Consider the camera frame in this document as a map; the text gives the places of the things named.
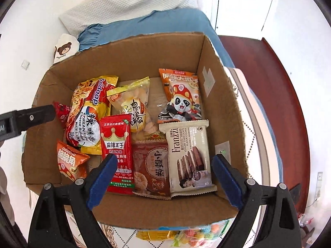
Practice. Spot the white wall socket strip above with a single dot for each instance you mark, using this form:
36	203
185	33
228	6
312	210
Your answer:
320	183

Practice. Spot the large orange panda snack packet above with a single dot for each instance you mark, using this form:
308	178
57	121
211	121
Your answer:
181	98

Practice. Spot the yellow clear pastry packet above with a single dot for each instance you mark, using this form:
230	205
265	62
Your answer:
134	108

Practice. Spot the white wall socket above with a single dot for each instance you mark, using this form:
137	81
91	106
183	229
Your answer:
25	64

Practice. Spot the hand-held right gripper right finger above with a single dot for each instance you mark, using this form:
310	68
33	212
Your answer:
225	180

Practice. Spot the white chocolate cookie packet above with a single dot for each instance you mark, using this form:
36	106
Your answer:
186	144

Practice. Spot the yellow snack packet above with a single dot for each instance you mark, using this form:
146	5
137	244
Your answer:
152	236

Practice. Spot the printed blue cardboard box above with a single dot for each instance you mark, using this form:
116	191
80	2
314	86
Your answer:
214	56

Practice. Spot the small red snack packet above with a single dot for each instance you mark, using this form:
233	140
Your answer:
62	113

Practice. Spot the yellow red instant noodle packet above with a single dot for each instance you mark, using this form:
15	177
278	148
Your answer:
88	113

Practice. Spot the white textured pillow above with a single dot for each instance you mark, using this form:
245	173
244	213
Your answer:
144	0

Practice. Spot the white door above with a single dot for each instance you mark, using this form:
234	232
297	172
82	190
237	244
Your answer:
243	5

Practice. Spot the small orange panda snack packet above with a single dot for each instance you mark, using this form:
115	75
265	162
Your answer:
71	162

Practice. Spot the blue ruffled pillow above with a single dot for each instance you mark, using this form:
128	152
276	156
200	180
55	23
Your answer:
144	23

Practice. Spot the bear print pillow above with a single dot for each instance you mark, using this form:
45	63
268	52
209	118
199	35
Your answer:
64	49

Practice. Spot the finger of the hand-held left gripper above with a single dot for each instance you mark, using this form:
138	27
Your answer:
36	117

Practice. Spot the brown pastry packet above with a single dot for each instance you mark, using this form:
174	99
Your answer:
150	165

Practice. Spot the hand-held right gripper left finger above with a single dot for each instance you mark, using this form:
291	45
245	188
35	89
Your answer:
102	180

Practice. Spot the colourful candy bag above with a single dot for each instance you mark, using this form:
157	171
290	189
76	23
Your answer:
204	233

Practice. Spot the long red crown snack packet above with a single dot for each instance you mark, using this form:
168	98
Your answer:
116	139

